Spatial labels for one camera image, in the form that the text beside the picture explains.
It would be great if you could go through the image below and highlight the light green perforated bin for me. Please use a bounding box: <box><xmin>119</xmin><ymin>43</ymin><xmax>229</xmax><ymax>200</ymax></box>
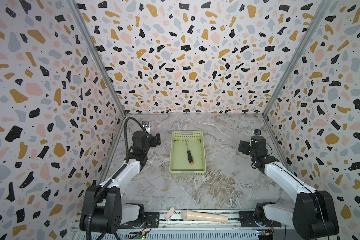
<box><xmin>169</xmin><ymin>131</ymin><xmax>207</xmax><ymax>176</ymax></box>

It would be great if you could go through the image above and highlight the black corrugated cable hose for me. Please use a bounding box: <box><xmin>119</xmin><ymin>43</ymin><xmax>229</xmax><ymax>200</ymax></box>
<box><xmin>84</xmin><ymin>116</ymin><xmax>146</xmax><ymax>240</ymax></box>

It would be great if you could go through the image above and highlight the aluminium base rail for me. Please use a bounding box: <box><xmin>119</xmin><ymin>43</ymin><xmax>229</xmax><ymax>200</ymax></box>
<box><xmin>68</xmin><ymin>208</ymin><xmax>331</xmax><ymax>240</ymax></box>

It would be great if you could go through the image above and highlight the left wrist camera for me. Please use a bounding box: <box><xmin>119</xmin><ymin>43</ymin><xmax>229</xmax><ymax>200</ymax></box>
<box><xmin>141</xmin><ymin>121</ymin><xmax>151</xmax><ymax>134</ymax></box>

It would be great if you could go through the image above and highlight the small pink roller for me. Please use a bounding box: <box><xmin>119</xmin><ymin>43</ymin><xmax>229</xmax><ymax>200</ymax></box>
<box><xmin>164</xmin><ymin>207</ymin><xmax>176</xmax><ymax>221</ymax></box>

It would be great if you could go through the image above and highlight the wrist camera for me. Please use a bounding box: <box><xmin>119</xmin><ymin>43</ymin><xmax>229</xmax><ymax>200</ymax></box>
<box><xmin>141</xmin><ymin>121</ymin><xmax>151</xmax><ymax>134</ymax></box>
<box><xmin>253</xmin><ymin>129</ymin><xmax>262</xmax><ymax>136</ymax></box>

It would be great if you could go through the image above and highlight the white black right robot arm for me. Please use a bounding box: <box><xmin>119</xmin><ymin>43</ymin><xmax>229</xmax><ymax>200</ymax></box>
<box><xmin>238</xmin><ymin>130</ymin><xmax>340</xmax><ymax>240</ymax></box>

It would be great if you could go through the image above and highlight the black orange screwdriver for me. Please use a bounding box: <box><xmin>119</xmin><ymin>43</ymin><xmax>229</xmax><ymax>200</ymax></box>
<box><xmin>185</xmin><ymin>140</ymin><xmax>194</xmax><ymax>165</ymax></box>

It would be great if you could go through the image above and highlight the beige toy microphone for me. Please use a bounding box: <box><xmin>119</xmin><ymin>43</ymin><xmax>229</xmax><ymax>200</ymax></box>
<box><xmin>181</xmin><ymin>210</ymin><xmax>229</xmax><ymax>223</ymax></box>

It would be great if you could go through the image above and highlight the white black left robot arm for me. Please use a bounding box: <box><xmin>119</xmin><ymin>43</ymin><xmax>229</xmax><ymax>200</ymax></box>
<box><xmin>80</xmin><ymin>131</ymin><xmax>161</xmax><ymax>240</ymax></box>

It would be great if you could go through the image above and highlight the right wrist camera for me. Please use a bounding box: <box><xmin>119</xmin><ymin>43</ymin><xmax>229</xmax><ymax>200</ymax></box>
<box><xmin>253</xmin><ymin>129</ymin><xmax>262</xmax><ymax>136</ymax></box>

